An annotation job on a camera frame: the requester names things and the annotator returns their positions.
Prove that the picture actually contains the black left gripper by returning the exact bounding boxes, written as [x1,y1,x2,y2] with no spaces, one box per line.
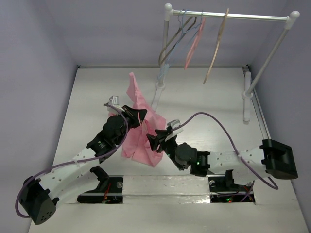
[115,105,146,146]

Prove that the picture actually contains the pink t shirt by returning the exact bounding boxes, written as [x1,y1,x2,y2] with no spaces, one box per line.
[121,72,166,167]

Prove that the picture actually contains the thin pink hanger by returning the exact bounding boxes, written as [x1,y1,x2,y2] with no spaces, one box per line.
[137,109,148,133]

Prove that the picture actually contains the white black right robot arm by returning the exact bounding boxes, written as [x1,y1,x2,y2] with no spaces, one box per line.
[146,120,298,190]

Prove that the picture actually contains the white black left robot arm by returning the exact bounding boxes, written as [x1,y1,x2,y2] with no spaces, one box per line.
[15,103,147,225]

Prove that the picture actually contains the blue hanger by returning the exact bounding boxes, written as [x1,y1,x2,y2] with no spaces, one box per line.
[157,9,205,84]

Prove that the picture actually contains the pink plastic hanger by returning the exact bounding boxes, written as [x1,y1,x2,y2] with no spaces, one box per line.
[184,18,206,70]

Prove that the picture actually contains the grey brown hanger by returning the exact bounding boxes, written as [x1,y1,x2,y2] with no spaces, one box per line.
[158,17,197,66]

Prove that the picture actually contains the beige wooden hanger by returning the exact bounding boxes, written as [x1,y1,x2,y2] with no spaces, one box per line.
[203,8,230,84]

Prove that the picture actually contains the white clothes rack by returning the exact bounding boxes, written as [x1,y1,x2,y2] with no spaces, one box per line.
[151,3,300,123]

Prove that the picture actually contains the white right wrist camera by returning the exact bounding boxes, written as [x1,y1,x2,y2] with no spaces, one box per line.
[167,119,183,137]

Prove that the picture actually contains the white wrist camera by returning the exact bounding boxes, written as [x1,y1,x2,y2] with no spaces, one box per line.
[167,119,183,137]
[104,95,120,108]

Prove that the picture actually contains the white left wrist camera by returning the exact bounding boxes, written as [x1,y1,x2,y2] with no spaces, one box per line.
[104,95,120,108]

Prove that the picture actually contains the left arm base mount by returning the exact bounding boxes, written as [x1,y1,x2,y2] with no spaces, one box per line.
[77,166,123,204]

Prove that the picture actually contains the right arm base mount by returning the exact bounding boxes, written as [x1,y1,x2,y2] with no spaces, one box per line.
[208,170,255,203]

